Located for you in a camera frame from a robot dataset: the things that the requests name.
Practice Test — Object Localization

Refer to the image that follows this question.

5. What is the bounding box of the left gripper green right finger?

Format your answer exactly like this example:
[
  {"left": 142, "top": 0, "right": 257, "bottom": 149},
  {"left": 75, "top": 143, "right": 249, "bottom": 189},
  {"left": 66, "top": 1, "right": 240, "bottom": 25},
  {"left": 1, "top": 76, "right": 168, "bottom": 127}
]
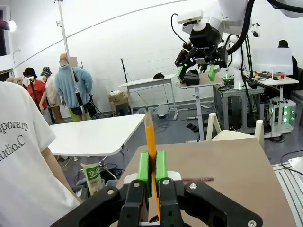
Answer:
[{"left": 155, "top": 150, "right": 263, "bottom": 227}]

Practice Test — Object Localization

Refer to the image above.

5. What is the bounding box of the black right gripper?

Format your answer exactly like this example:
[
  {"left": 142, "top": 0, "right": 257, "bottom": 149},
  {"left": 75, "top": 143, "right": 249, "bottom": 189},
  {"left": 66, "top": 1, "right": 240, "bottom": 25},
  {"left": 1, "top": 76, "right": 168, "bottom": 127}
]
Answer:
[{"left": 174, "top": 23, "right": 229, "bottom": 83}]

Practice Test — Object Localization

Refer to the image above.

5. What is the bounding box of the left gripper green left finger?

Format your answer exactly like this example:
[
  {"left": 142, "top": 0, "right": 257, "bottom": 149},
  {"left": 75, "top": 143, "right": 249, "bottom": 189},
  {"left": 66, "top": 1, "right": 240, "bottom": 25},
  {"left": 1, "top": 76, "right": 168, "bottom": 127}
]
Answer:
[{"left": 49, "top": 151, "right": 152, "bottom": 227}]

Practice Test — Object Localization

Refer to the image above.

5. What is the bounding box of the yellow pencil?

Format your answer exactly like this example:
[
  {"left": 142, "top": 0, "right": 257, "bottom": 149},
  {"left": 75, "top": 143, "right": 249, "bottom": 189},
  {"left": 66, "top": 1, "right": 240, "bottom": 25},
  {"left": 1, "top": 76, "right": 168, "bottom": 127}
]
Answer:
[{"left": 143, "top": 110, "right": 163, "bottom": 222}]

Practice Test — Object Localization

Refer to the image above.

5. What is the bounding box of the red pen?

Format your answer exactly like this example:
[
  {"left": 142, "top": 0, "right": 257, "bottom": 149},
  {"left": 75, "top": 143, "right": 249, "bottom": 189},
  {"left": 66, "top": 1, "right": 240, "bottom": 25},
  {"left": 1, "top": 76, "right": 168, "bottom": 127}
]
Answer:
[{"left": 181, "top": 177, "right": 214, "bottom": 183}]

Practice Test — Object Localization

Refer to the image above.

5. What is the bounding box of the black mesh pen holder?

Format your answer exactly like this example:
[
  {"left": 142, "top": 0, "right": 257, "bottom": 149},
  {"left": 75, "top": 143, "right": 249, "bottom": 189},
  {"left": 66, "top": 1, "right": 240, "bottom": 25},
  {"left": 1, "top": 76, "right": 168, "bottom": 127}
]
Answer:
[{"left": 148, "top": 214, "right": 163, "bottom": 224}]

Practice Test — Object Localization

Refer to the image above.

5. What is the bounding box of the black box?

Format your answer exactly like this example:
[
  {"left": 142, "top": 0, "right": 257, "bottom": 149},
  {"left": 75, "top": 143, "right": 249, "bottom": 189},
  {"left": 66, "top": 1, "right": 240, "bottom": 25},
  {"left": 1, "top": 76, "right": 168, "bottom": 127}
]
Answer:
[{"left": 184, "top": 69, "right": 201, "bottom": 86}]

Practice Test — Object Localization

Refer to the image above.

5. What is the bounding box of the tan-top standing desk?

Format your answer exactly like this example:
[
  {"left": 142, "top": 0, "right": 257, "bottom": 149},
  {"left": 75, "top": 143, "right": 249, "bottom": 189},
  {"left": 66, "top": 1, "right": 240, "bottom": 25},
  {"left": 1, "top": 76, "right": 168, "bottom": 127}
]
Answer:
[{"left": 178, "top": 75, "right": 225, "bottom": 142}]

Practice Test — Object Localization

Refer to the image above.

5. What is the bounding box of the grey metal workbench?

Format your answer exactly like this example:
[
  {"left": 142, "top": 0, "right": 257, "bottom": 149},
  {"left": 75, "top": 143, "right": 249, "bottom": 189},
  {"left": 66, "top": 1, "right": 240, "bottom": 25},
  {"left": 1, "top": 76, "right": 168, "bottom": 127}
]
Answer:
[{"left": 213, "top": 81, "right": 265, "bottom": 135}]

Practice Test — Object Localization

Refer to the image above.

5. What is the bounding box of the white desk with white legs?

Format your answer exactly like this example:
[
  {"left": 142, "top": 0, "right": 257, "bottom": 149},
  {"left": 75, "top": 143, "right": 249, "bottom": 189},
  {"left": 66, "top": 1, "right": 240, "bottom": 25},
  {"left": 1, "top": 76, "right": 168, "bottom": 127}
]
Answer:
[{"left": 118, "top": 73, "right": 177, "bottom": 119}]

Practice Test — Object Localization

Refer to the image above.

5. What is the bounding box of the white green snack pouch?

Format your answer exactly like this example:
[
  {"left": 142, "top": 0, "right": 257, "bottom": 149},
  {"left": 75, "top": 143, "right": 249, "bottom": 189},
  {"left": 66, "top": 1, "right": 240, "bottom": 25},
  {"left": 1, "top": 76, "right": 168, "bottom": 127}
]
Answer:
[{"left": 80, "top": 162, "right": 103, "bottom": 197}]

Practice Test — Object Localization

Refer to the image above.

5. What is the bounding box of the large white table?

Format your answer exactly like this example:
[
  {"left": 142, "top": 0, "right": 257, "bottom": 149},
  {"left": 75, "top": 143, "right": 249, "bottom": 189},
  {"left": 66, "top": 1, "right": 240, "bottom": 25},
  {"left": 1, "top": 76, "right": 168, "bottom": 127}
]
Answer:
[{"left": 48, "top": 113, "right": 146, "bottom": 157}]

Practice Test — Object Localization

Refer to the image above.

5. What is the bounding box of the thin black stand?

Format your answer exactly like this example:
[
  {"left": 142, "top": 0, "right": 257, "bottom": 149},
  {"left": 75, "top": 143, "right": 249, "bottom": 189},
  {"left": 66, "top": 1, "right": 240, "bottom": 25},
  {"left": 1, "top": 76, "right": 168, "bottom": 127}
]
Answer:
[{"left": 120, "top": 57, "right": 133, "bottom": 116}]

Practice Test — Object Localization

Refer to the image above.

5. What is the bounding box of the white-backed monitor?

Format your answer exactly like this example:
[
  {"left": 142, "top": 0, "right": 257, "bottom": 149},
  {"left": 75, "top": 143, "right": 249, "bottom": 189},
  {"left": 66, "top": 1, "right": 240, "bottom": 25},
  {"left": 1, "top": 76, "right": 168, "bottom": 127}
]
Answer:
[{"left": 252, "top": 48, "right": 293, "bottom": 74}]

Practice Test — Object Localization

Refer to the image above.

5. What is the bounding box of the cardboard box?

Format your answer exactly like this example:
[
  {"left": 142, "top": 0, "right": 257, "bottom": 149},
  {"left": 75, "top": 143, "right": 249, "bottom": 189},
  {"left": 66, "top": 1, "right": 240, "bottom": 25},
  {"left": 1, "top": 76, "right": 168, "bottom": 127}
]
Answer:
[{"left": 108, "top": 91, "right": 128, "bottom": 103}]

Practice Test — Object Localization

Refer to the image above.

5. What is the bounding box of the white desk with equipment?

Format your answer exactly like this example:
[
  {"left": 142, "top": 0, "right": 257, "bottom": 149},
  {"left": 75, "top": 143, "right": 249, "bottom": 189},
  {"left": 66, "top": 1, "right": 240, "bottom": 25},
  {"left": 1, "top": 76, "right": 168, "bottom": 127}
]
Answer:
[{"left": 257, "top": 75, "right": 300, "bottom": 133}]

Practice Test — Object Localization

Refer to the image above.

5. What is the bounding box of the person with black cap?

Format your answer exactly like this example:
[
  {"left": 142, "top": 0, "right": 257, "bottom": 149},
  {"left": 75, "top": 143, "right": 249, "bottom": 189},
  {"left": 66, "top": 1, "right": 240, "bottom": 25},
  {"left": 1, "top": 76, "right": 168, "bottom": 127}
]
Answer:
[{"left": 277, "top": 39, "right": 299, "bottom": 76}]

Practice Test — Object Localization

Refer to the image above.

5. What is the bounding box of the computer tower with green lights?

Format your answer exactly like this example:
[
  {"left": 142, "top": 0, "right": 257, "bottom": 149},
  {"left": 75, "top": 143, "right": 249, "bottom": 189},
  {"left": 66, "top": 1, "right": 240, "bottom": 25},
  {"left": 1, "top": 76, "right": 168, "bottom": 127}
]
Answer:
[{"left": 268, "top": 96, "right": 296, "bottom": 134}]

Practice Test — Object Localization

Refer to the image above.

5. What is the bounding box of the mannequin in blue fleece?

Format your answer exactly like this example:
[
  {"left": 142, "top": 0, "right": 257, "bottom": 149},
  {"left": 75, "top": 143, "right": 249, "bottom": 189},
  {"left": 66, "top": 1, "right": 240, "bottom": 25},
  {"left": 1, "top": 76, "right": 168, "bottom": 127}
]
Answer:
[{"left": 54, "top": 53, "right": 93, "bottom": 122}]

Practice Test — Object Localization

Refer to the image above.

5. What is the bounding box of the mannequin with bucket hat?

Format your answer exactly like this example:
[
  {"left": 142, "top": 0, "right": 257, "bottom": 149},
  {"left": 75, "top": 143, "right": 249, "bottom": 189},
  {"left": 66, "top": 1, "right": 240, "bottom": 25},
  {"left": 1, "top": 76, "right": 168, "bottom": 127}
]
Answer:
[{"left": 39, "top": 66, "right": 64, "bottom": 123}]

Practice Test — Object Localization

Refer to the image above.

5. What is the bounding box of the person in white printed t-shirt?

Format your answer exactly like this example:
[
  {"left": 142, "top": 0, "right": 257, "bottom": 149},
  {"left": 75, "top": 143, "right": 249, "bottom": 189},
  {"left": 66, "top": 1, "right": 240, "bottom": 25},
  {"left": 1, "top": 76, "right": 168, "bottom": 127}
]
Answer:
[{"left": 0, "top": 81, "right": 82, "bottom": 227}]

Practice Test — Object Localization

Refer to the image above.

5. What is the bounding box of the mannequin in red t-shirt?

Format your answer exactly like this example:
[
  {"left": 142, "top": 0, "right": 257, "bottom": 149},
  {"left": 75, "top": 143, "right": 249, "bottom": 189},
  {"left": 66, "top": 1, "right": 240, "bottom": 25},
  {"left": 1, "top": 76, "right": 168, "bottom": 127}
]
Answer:
[{"left": 23, "top": 67, "right": 47, "bottom": 114}]

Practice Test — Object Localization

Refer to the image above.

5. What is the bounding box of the white metal plate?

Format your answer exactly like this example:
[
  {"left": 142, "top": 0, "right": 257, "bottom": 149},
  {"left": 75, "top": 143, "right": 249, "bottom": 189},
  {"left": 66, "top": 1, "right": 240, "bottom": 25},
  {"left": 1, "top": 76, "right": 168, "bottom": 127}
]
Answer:
[{"left": 287, "top": 156, "right": 303, "bottom": 177}]

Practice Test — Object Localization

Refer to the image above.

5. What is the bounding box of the tall silver light stand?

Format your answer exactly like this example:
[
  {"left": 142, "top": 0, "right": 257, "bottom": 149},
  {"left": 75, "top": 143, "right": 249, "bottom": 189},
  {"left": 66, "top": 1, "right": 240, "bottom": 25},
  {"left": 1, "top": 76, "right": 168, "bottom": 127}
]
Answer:
[{"left": 53, "top": 0, "right": 82, "bottom": 119}]

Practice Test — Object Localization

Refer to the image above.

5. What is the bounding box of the black tripod with phone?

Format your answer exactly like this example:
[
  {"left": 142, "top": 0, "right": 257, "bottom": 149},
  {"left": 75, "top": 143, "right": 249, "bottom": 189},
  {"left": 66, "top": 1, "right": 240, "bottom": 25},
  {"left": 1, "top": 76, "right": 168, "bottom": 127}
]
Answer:
[{"left": 27, "top": 75, "right": 41, "bottom": 112}]

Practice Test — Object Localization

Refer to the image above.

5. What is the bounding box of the bald mannequin head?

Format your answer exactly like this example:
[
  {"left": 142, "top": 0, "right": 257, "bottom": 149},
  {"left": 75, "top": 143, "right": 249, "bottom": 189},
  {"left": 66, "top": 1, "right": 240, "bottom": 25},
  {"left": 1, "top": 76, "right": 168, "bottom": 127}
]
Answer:
[{"left": 6, "top": 75, "right": 26, "bottom": 89}]

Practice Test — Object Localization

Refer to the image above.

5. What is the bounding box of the studio lamp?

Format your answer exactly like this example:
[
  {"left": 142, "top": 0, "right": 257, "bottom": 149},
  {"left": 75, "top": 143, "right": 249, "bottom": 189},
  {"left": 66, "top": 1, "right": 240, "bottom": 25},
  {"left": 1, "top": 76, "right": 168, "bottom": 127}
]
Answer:
[{"left": 0, "top": 20, "right": 17, "bottom": 31}]

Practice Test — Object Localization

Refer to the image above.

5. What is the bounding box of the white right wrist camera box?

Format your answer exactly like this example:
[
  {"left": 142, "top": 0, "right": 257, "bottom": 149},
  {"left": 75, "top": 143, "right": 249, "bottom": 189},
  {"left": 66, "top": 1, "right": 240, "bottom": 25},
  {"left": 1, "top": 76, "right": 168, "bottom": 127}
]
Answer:
[{"left": 177, "top": 9, "right": 205, "bottom": 24}]

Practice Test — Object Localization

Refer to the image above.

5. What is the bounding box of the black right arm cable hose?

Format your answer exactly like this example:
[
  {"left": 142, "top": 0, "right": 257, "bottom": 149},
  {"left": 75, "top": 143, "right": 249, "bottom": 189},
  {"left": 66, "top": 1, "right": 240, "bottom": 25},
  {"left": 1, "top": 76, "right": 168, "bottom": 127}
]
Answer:
[{"left": 226, "top": 0, "right": 256, "bottom": 56}]

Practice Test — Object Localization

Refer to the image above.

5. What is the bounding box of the ribbed aluminium mounting frame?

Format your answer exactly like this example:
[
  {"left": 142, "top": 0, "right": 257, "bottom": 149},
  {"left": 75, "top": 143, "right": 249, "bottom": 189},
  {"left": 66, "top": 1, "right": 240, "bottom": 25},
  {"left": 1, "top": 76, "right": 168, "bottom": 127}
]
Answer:
[{"left": 271, "top": 163, "right": 303, "bottom": 227}]

